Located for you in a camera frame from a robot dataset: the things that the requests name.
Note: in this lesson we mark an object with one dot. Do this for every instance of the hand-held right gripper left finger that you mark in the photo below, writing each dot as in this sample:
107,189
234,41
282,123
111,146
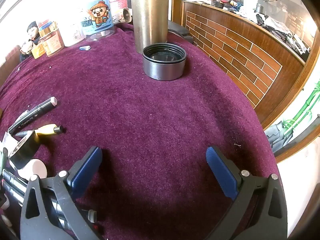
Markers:
85,172

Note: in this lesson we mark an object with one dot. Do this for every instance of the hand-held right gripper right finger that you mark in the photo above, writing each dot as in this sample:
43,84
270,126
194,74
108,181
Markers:
221,172

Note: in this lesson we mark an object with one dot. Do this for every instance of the white eraser block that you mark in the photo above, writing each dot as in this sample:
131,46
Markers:
35,170

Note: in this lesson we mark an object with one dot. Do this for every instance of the yellow black pen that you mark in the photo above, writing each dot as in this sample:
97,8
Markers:
46,129

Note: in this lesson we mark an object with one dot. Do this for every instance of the black tape roll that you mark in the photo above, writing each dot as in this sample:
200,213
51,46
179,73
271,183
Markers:
23,146

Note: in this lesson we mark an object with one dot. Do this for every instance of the black marker grey cap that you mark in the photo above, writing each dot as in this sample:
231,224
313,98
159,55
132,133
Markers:
13,178

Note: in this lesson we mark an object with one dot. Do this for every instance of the black marker white cap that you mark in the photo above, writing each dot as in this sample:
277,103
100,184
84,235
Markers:
32,115

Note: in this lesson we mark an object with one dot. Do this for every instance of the purple tablecloth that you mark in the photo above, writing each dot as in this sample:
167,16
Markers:
150,117

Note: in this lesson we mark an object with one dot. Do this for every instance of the wooden counter brick pattern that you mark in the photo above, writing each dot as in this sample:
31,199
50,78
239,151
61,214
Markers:
237,55

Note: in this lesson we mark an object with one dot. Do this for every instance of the steel thermos lid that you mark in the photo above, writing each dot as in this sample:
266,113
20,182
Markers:
163,62

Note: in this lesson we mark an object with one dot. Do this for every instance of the small blue white tube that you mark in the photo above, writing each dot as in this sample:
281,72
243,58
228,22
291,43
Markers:
85,47

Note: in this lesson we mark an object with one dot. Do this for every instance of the yellow tape roll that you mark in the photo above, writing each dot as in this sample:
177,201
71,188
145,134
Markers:
38,52

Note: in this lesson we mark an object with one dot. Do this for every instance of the orange label glass jar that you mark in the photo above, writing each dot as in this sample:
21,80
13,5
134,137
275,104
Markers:
52,42

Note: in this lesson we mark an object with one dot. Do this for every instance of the white plastic jar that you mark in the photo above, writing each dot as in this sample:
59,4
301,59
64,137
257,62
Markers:
72,32

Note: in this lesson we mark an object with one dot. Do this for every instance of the black leather seat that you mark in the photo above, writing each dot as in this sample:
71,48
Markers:
178,28

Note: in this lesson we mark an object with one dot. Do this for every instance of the toothpick container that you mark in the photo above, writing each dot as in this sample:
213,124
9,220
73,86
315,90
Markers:
47,26

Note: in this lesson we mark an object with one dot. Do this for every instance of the clear jar cartoon label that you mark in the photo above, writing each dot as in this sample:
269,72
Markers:
98,15

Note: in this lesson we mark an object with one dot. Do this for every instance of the counter clutter pile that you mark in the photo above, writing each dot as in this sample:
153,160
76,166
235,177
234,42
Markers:
275,22

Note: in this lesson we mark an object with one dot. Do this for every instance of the small white round object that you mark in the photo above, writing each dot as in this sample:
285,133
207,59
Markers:
126,15

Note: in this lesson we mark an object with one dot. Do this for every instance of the steel thermos flask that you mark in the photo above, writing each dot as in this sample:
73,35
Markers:
150,12

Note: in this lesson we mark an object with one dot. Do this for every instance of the pink woven basket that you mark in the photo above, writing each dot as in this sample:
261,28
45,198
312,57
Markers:
118,2

